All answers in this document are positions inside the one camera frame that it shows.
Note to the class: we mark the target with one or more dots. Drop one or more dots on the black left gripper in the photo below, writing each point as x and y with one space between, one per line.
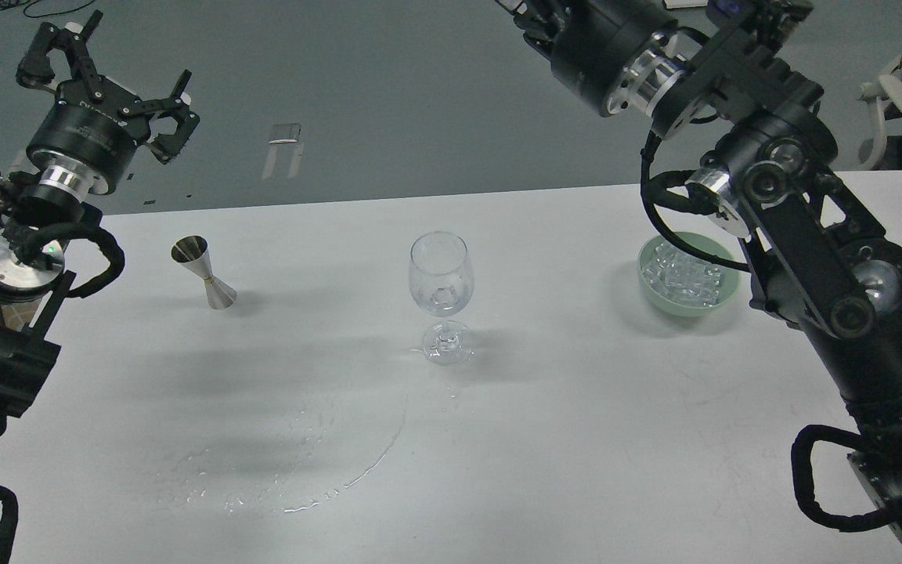
83 137

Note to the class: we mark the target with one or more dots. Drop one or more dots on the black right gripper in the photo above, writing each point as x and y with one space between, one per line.
613 55

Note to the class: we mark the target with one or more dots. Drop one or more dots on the steel cocktail jigger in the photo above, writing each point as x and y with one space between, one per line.
193 253

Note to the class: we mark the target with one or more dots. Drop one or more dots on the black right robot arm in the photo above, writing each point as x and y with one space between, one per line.
737 171

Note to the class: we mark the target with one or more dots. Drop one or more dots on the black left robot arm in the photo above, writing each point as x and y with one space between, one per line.
53 246

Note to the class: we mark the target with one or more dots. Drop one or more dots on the clear wine glass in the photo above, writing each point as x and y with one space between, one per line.
441 283

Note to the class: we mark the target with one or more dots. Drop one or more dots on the clear ice cubes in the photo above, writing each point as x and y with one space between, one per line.
682 278

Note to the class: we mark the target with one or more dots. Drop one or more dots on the green bowl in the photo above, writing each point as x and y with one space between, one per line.
681 311

